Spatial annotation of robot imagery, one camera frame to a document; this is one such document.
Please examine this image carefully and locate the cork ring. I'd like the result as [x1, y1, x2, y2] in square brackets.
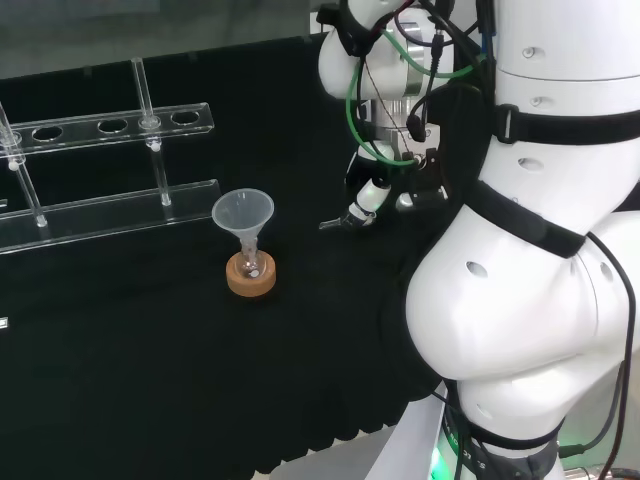
[225, 251, 278, 299]

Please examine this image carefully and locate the small round-bottom glass flask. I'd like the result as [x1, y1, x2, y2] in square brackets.
[237, 237, 264, 280]

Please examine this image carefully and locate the clear plastic funnel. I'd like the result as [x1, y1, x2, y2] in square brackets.
[211, 187, 275, 252]

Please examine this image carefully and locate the black bench cloth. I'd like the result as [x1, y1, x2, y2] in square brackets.
[0, 33, 496, 476]

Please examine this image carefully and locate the long black arm cable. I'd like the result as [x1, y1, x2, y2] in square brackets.
[584, 230, 640, 480]

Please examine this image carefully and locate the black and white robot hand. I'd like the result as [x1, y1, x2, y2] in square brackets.
[344, 124, 451, 229]

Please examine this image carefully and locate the black cable with plug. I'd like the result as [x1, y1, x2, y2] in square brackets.
[405, 0, 497, 144]

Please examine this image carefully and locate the thin black base cable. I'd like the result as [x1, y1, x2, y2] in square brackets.
[558, 359, 627, 457]

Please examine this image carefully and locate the green cable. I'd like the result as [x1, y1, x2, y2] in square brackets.
[345, 27, 489, 168]

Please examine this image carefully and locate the clear acrylic funnel stand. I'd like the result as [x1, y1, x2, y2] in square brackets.
[0, 57, 222, 256]

